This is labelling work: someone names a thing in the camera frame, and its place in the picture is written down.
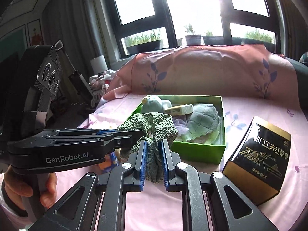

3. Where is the dark green knit cloth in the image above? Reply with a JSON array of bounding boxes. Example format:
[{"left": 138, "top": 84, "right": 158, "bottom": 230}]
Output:
[{"left": 117, "top": 112, "right": 178, "bottom": 184}]

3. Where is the blue plush sheep toy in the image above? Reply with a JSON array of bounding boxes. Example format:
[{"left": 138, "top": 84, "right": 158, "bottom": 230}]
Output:
[{"left": 141, "top": 95, "right": 172, "bottom": 114}]

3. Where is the lilac mesh bath puff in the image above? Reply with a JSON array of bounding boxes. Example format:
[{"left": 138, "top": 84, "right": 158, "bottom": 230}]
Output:
[{"left": 172, "top": 115, "right": 188, "bottom": 136}]

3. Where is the grey knit cloth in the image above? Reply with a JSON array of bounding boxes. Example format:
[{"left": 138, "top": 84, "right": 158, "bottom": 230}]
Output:
[{"left": 187, "top": 103, "right": 221, "bottom": 140}]

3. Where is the cream tree print pack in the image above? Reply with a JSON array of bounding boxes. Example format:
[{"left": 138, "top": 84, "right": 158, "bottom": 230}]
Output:
[{"left": 164, "top": 104, "right": 193, "bottom": 116}]

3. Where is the cream yellow knit towel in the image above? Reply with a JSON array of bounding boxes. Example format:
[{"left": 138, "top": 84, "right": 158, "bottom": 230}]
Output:
[{"left": 175, "top": 123, "right": 221, "bottom": 144}]

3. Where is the left hand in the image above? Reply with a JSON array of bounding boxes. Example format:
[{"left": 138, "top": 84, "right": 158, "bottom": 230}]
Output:
[{"left": 4, "top": 165, "right": 57, "bottom": 210}]

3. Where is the orange blue tissue box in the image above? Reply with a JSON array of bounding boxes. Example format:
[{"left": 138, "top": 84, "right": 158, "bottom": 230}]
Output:
[{"left": 98, "top": 149, "right": 121, "bottom": 174}]

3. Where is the pile of white clothes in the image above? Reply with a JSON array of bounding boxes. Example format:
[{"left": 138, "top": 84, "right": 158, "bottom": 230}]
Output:
[{"left": 89, "top": 69, "right": 117, "bottom": 107}]

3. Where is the green open box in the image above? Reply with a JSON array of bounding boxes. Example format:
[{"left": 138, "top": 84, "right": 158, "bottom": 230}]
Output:
[{"left": 118, "top": 95, "right": 226, "bottom": 164}]

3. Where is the white paper roll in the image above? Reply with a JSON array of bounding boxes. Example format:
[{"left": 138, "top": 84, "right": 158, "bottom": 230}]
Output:
[{"left": 90, "top": 55, "right": 109, "bottom": 74}]

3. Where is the black gold tea tin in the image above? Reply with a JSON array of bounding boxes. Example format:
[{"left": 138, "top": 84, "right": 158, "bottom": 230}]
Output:
[{"left": 222, "top": 116, "right": 291, "bottom": 205}]

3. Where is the pink bed sheet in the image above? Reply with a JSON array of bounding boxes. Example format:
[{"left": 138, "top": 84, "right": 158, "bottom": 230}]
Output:
[{"left": 56, "top": 91, "right": 307, "bottom": 230}]

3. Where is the black white stick tool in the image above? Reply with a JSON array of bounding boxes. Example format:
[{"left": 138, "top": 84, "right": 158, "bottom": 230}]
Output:
[{"left": 55, "top": 40, "right": 93, "bottom": 105}]

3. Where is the black planter box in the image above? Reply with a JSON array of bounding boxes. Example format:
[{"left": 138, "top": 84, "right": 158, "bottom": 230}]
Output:
[{"left": 126, "top": 40, "right": 163, "bottom": 55}]

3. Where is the small potted plant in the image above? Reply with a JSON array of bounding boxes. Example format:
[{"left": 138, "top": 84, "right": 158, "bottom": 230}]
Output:
[{"left": 185, "top": 24, "right": 202, "bottom": 46}]

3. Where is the pink leaf print pillow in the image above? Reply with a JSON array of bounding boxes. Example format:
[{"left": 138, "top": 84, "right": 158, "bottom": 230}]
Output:
[{"left": 104, "top": 44, "right": 299, "bottom": 104}]

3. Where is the framed wall picture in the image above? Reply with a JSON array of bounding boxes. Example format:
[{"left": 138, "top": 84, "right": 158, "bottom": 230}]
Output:
[{"left": 27, "top": 19, "right": 44, "bottom": 46}]

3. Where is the black window frame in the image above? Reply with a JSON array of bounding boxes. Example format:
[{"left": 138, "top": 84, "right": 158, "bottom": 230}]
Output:
[{"left": 105, "top": 0, "right": 283, "bottom": 57}]

